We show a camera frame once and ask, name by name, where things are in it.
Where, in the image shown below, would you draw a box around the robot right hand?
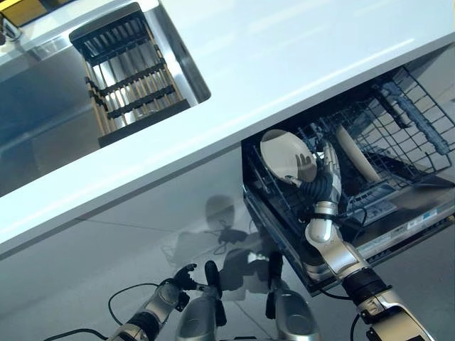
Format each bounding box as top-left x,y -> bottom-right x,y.
283,139 -> 345,207

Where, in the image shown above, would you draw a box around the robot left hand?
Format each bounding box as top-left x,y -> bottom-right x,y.
172,263 -> 208,293

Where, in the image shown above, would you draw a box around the cream round plate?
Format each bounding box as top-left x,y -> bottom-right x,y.
335,124 -> 381,183
259,129 -> 319,183

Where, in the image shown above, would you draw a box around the built-in dishwasher with open door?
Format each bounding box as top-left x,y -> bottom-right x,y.
240,45 -> 455,298

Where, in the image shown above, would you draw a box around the robot left leg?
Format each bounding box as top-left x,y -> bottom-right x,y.
175,259 -> 229,341

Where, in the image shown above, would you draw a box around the narrow white cabinet door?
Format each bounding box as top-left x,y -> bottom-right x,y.
76,147 -> 250,249

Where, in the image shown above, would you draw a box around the wide white cabinet door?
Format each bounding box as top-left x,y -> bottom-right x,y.
0,216 -> 150,341

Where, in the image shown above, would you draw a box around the black and chrome sink rack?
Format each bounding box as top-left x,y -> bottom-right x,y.
68,1 -> 190,149

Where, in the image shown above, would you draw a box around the stainless steel kitchen sink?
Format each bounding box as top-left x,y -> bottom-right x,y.
0,0 -> 213,197

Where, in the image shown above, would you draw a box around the black wire dishwasher rack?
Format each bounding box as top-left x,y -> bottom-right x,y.
244,134 -> 360,228

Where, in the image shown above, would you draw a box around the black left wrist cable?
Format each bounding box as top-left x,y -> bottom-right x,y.
41,282 -> 165,341

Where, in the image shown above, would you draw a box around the silver wire dishwasher rack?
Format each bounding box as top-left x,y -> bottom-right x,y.
297,65 -> 455,190

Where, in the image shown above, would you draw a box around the yellow window with dark frame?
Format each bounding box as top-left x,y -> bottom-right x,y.
0,0 -> 68,28

